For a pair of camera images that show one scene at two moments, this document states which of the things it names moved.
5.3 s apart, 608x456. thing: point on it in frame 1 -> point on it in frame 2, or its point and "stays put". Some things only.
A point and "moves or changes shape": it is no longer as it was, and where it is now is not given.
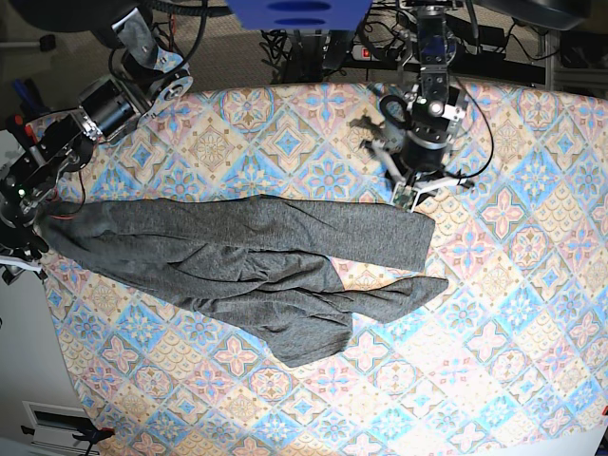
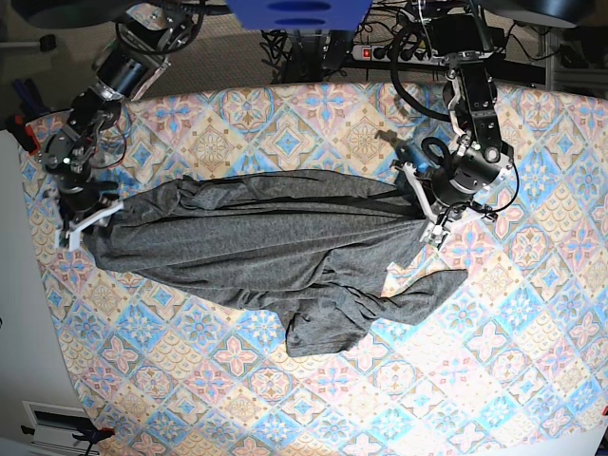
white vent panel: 54,427 stays put
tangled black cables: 305,55 stays put
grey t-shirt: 248,261 moves or changes shape
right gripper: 422,163 -> 446,202
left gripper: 21,247 -> 83,202
